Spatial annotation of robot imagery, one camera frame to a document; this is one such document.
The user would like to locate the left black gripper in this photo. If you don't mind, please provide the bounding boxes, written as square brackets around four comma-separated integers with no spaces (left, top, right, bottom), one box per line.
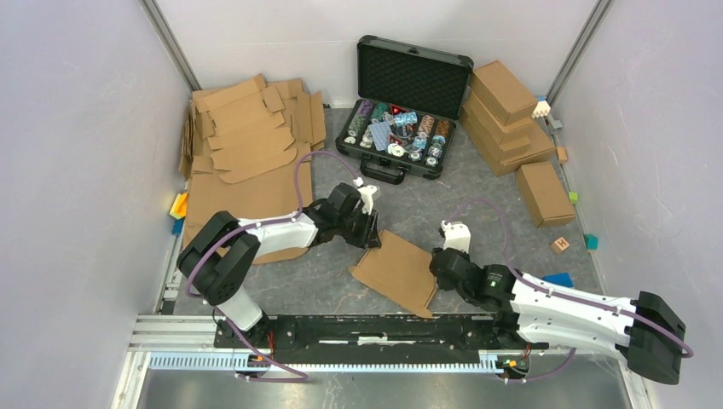
[337,205,382,251]

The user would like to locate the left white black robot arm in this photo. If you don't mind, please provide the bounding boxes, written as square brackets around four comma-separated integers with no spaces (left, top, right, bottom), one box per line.
[176,181,381,348]

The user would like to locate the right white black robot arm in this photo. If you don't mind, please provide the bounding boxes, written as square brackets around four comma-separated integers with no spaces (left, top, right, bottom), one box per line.
[430,248,690,385]

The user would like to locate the single folded cardboard box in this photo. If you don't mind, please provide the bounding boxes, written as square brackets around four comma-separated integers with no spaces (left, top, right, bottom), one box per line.
[516,162,576,228]

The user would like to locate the wooden letter H block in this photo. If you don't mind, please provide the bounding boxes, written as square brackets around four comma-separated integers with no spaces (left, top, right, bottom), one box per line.
[550,237,570,254]

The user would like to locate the blue green stacked bricks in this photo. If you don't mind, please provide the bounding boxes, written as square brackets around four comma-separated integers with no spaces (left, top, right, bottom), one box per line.
[542,273,574,288]

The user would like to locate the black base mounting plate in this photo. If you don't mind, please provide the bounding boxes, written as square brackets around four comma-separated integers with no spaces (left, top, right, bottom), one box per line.
[245,313,531,364]

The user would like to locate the black poker chip case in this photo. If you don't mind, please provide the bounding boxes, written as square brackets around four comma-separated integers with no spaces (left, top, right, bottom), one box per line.
[335,35,474,184]

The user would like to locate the teal cube block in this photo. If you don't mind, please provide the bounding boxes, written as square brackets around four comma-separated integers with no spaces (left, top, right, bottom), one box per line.
[583,233,599,251]

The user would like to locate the small wooden cube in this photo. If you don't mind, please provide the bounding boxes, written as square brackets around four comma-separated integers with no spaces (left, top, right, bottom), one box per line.
[556,147,569,164]

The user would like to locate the stack of flat cardboard blanks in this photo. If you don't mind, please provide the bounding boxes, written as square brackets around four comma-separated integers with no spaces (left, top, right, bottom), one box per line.
[179,74,327,245]

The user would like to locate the white blue toy brick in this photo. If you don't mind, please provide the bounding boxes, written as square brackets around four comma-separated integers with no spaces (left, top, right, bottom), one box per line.
[531,96,552,118]

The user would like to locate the orange yellow toy block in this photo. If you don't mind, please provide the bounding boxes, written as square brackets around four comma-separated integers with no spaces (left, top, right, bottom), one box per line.
[169,193,188,220]

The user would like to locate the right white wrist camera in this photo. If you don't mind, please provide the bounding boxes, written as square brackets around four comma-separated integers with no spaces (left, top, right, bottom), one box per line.
[441,221,471,253]

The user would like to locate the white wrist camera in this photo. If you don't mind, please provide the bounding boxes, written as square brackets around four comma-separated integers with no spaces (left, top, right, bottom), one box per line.
[352,177,379,215]
[441,221,471,253]

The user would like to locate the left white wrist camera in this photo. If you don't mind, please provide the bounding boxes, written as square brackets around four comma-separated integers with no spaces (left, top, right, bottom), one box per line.
[352,177,379,215]

